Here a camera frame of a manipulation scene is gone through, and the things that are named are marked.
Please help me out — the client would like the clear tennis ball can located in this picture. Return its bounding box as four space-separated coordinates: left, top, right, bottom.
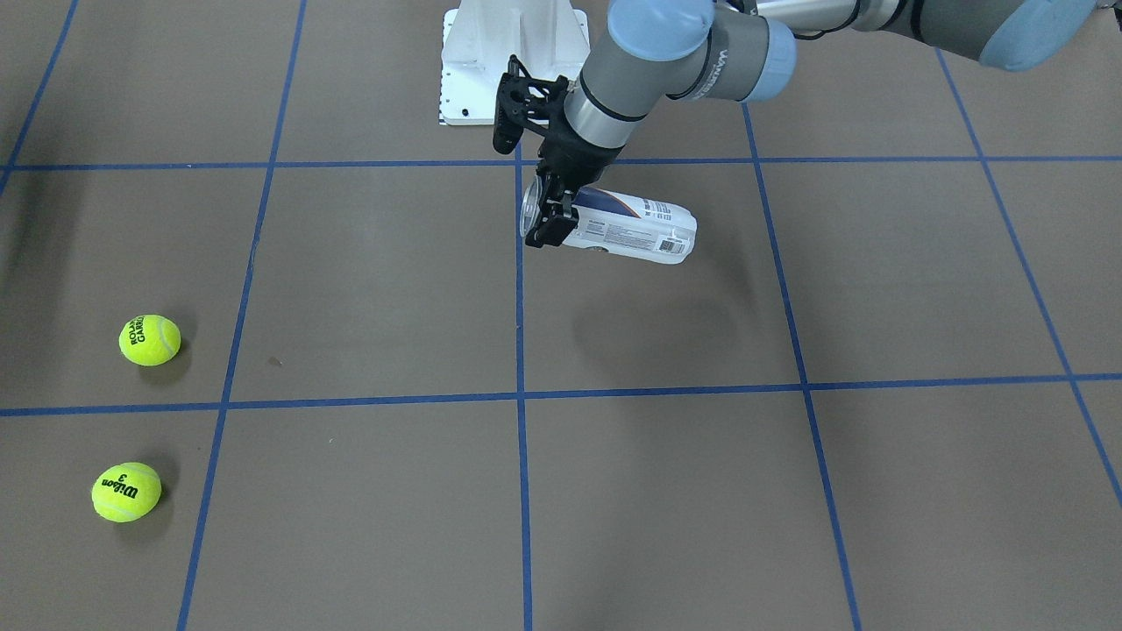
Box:
559 188 697 265

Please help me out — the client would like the Wilson yellow tennis ball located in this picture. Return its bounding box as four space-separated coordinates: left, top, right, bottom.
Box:
89 461 163 523

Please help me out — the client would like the white camera stand pedestal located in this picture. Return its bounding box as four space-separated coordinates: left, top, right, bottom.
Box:
438 1 592 125

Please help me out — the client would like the Roland Garros yellow tennis ball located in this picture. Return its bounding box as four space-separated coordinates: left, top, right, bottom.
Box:
117 313 183 367

